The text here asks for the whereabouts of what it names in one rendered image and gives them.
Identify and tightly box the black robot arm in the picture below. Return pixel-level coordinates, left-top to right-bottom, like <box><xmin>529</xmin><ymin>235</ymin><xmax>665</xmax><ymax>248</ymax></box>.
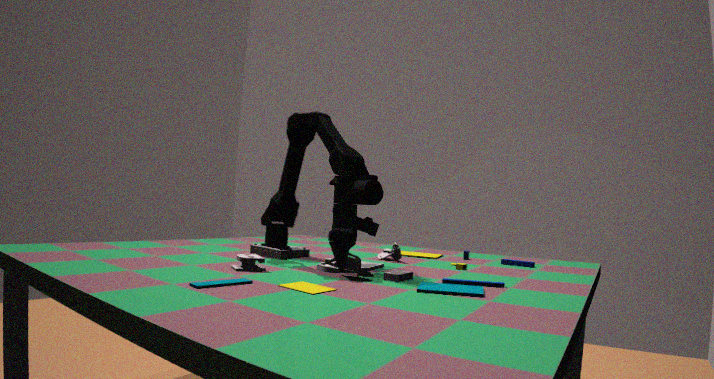
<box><xmin>261</xmin><ymin>111</ymin><xmax>383</xmax><ymax>248</ymax></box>

